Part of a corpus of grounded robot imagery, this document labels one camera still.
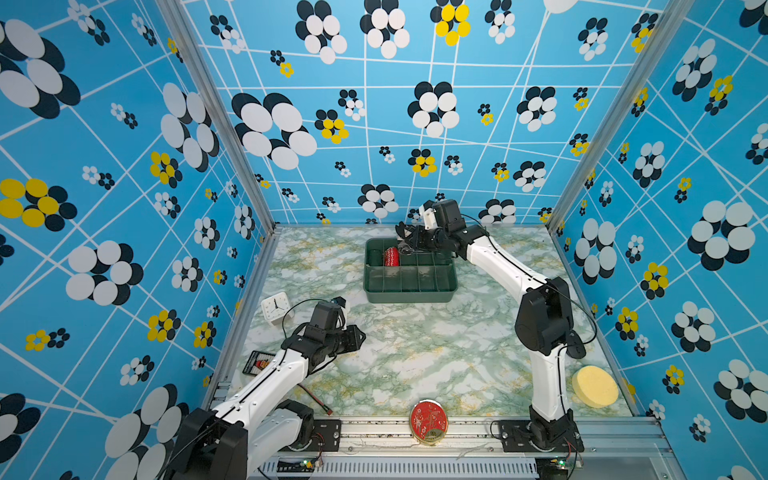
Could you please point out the red round tin lid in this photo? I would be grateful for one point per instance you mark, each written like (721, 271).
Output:
(428, 422)

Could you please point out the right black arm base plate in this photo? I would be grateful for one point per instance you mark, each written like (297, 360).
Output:
(517, 436)

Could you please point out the aluminium front rail frame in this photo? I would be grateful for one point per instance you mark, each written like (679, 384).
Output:
(384, 448)

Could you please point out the white square clock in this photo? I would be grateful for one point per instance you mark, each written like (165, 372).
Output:
(276, 307)

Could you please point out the black box orange connector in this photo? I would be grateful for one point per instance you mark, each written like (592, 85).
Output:
(256, 362)

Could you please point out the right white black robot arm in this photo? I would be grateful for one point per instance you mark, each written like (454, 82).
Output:
(544, 324)

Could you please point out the black computer mouse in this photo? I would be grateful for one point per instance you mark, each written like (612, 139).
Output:
(575, 348)

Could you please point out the dark green roll in tray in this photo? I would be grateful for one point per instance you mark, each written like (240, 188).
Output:
(375, 258)

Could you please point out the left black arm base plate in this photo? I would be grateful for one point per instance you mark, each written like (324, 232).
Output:
(325, 436)

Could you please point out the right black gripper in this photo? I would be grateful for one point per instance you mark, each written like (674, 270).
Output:
(419, 232)

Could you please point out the red soda can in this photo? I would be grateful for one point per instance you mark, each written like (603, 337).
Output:
(391, 257)

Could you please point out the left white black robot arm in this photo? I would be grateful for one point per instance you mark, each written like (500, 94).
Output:
(235, 438)

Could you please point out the yellow round sponge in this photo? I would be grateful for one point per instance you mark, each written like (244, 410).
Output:
(595, 387)

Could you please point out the black grey argyle sock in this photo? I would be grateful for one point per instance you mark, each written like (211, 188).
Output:
(405, 247)

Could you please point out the green compartment tray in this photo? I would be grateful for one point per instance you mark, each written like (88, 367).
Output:
(424, 277)

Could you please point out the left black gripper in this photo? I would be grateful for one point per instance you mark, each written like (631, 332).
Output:
(353, 336)

